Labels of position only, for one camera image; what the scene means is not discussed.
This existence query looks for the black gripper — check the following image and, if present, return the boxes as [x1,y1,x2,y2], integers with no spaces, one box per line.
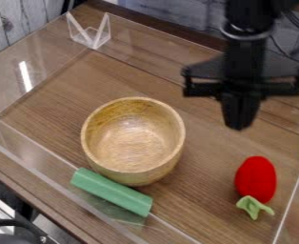
[180,52,299,131]

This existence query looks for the red felt fruit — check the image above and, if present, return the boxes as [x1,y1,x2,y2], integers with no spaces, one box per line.
[234,155,278,220]

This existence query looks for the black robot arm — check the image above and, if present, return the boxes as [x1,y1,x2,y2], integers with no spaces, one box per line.
[182,0,299,131]

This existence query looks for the wooden bowl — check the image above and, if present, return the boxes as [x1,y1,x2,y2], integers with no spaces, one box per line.
[80,97,186,186]

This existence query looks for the clear acrylic tray walls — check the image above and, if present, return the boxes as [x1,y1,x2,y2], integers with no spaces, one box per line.
[0,18,299,244]

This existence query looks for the green rectangular block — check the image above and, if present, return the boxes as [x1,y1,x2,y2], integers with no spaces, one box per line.
[71,168,154,217]

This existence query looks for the black metal stand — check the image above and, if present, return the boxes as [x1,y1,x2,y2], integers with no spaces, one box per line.
[0,214,50,244]

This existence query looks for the clear acrylic corner bracket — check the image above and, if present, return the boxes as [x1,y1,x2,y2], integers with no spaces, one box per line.
[67,12,112,50]

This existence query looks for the black cable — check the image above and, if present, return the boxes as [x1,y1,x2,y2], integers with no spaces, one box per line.
[0,217,47,237]

